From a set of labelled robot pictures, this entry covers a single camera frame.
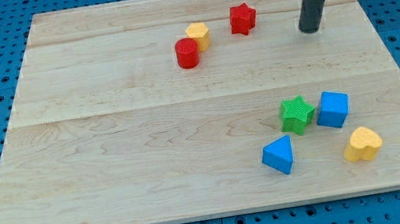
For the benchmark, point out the green star block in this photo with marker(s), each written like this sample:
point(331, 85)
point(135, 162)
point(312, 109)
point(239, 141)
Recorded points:
point(295, 115)

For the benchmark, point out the light wooden board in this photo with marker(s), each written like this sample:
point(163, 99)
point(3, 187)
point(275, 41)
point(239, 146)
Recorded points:
point(106, 128)

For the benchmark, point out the yellow heart block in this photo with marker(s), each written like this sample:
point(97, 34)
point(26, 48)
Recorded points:
point(363, 144)

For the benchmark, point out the red star block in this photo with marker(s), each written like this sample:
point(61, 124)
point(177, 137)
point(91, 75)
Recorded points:
point(242, 19)

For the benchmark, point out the yellow hexagon block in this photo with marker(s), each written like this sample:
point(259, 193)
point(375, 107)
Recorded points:
point(199, 32)

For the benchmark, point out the blue cube block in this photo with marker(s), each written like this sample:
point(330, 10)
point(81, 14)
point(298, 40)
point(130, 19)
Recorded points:
point(333, 109)

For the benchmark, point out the blue triangle block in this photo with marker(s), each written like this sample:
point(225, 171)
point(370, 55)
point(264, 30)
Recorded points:
point(278, 155)

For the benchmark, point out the red cylinder block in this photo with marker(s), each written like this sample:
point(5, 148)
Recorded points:
point(186, 50)

